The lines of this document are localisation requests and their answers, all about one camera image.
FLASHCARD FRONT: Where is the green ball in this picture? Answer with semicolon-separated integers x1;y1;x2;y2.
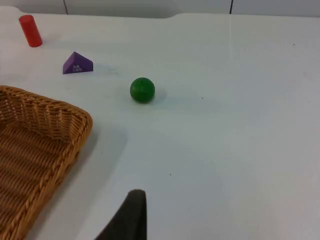
129;77;156;104

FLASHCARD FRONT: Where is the brown wicker basket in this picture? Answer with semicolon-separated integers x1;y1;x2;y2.
0;85;94;240

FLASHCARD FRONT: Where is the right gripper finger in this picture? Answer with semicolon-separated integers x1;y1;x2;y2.
94;189;148;240

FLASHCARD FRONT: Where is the red cylinder block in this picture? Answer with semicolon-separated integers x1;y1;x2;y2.
18;14;43;48

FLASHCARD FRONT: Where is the purple triangular block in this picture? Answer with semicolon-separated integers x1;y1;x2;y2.
62;51;94;75

